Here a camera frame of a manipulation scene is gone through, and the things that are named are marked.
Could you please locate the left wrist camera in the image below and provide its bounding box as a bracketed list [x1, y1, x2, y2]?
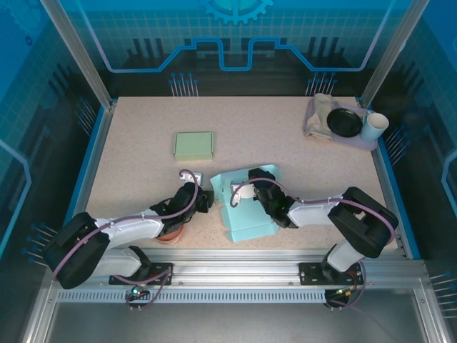
[178, 170, 204, 187]

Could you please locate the aluminium extrusion rail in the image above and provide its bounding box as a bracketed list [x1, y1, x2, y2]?
[46, 247, 426, 287]

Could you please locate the slotted aluminium strip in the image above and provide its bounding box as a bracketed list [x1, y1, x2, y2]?
[56, 289, 331, 304]

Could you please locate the green paper box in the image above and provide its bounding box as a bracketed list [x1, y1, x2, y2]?
[174, 131, 216, 161]

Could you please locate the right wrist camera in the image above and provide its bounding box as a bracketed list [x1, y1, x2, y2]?
[230, 180, 258, 201]

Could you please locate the beige folded cloth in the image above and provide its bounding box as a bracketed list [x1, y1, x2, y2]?
[303, 92, 335, 141]

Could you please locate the light blue paper box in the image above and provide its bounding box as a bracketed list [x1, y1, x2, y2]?
[209, 164, 281, 243]

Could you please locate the orange cup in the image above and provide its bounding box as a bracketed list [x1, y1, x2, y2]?
[155, 223, 186, 246]

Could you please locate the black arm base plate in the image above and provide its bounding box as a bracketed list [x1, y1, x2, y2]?
[298, 262, 365, 287]
[109, 262, 176, 287]

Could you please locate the aluminium frame post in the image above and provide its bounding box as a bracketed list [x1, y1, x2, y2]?
[39, 0, 118, 110]
[359, 0, 431, 108]

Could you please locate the light blue cup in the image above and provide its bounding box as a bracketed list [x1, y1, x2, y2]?
[359, 112, 390, 143]

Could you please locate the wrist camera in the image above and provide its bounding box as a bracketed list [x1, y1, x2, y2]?
[178, 170, 204, 187]
[230, 180, 258, 201]

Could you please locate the black plate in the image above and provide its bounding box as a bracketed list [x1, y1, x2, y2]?
[326, 108, 363, 139]

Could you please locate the purple tray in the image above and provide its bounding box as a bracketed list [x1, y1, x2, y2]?
[302, 96, 379, 151]

